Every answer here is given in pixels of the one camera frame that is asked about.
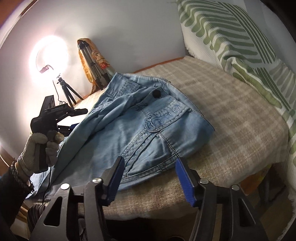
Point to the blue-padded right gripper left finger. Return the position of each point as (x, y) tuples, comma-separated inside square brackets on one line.
[(111, 180)]

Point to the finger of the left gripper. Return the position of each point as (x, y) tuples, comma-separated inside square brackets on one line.
[(77, 112), (66, 130)]

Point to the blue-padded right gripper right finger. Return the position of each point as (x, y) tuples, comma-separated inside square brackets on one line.
[(189, 181)]

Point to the light blue denim pants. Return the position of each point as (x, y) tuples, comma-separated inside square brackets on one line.
[(145, 120)]

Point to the dark sleeved left forearm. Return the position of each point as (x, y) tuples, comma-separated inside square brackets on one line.
[(13, 192)]

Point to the grey knit gloved left hand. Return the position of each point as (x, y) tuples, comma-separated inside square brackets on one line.
[(25, 164)]

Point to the small black tripod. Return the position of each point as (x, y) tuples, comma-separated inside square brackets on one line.
[(68, 92)]

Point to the folded silver tripod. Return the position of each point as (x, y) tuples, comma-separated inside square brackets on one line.
[(94, 62)]

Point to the beige plaid bed cover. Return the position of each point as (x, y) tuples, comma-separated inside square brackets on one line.
[(248, 135)]

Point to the dark striped trouser leg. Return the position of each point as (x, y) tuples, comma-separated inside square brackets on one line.
[(33, 215)]

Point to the bright ring light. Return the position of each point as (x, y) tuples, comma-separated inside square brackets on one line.
[(48, 58)]

